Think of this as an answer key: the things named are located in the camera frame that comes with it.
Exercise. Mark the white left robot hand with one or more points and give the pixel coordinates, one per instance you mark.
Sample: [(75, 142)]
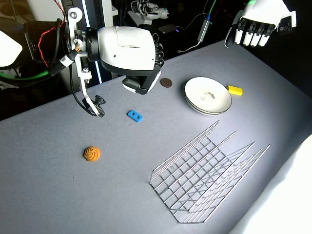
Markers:
[(260, 12)]

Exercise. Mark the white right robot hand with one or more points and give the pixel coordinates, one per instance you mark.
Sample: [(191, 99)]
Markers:
[(126, 48)]

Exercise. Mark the white plate with dark rim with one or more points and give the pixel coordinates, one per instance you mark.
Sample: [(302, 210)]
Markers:
[(207, 114), (207, 93)]

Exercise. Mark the white cabinet with light strip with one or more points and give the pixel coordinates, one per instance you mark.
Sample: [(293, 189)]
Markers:
[(107, 14)]

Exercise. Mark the white idle robot hand model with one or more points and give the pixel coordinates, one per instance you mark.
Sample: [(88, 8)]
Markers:
[(151, 11)]

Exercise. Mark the grey power bank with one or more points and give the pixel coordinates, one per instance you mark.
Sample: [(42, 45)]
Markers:
[(167, 29)]

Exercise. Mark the brown round cookie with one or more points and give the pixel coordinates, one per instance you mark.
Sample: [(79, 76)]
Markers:
[(166, 82)]

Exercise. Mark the blue block with two holes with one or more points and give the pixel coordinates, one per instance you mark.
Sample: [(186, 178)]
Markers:
[(134, 116)]

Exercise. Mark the yellow rectangular block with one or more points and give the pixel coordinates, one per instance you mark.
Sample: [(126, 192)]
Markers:
[(235, 90)]

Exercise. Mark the orange swirl cookie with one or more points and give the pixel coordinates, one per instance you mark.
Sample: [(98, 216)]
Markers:
[(92, 154)]

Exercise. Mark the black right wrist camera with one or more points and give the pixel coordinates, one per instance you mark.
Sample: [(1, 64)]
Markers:
[(98, 103)]

